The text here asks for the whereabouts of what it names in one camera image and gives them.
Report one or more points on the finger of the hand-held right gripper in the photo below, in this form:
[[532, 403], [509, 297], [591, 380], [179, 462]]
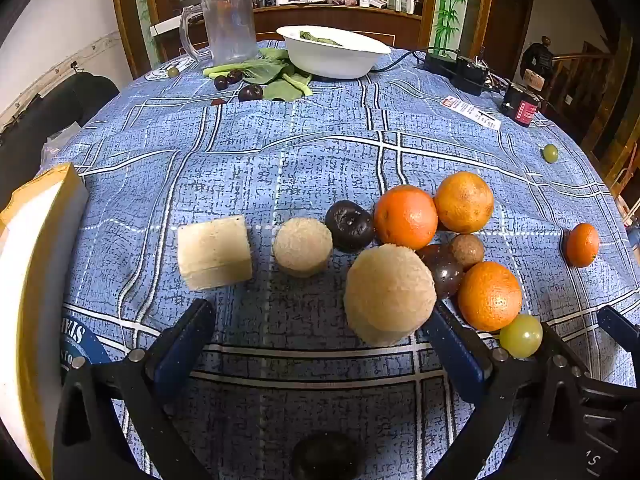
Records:
[[620, 327], [551, 337]]

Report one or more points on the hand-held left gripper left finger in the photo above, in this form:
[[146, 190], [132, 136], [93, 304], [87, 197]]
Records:
[[182, 340]]

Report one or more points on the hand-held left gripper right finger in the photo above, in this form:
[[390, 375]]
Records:
[[452, 350]]

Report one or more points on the smooth purple passion fruit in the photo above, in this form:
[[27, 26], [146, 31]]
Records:
[[445, 272]]

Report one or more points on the small mandarin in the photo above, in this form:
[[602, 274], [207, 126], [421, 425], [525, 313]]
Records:
[[581, 245]]

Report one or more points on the rough pale orange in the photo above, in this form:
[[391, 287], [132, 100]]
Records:
[[464, 202]]

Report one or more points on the large green grape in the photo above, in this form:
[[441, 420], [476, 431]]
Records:
[[521, 336]]

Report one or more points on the large beige peeled cylinder piece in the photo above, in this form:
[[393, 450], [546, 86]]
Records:
[[387, 292]]

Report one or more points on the beige peeled block piece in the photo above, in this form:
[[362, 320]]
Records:
[[215, 252]]

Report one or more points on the small beige peeled cylinder piece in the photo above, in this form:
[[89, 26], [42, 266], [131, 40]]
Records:
[[302, 247]]

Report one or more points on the wrinkled dark passion fruit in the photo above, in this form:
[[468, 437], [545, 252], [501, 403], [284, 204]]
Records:
[[347, 225]]

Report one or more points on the dark round fruit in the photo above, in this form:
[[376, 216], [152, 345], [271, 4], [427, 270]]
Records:
[[325, 455]]

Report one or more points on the yellow and white box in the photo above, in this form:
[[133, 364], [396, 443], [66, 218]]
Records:
[[30, 270]]

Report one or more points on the small green grape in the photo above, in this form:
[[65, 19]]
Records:
[[173, 72], [550, 153]]

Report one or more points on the blue checked tablecloth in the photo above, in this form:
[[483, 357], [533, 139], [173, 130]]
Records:
[[300, 170]]

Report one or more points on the clear plastic wrap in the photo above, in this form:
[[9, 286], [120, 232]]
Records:
[[57, 142]]

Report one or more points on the black red-labelled canister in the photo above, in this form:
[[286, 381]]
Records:
[[520, 105]]

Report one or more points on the white paper tag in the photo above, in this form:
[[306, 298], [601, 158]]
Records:
[[470, 112]]

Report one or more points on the small red date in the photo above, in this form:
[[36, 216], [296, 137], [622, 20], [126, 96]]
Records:
[[217, 102]]

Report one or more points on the dark grapes near leaves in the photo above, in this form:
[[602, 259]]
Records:
[[250, 93]]

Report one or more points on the small dark plum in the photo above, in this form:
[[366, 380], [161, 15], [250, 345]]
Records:
[[235, 76], [221, 83]]

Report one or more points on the black chair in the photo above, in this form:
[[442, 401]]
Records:
[[50, 110]]

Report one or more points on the black charger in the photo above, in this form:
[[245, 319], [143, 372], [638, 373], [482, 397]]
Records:
[[472, 76]]

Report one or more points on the bok choy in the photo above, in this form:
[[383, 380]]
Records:
[[270, 72]]

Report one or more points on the black power adapter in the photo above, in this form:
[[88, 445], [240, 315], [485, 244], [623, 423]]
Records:
[[440, 62]]

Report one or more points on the white bowl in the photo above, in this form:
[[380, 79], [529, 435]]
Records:
[[330, 62]]

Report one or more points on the clear plastic pitcher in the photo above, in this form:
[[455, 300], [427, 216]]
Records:
[[230, 25]]

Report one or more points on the green leaves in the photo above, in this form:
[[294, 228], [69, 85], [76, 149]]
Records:
[[312, 37]]

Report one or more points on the white boxes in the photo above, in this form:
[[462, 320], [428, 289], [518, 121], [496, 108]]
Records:
[[400, 2]]

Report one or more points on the wooden cabinet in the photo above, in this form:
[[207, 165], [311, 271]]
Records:
[[325, 17]]

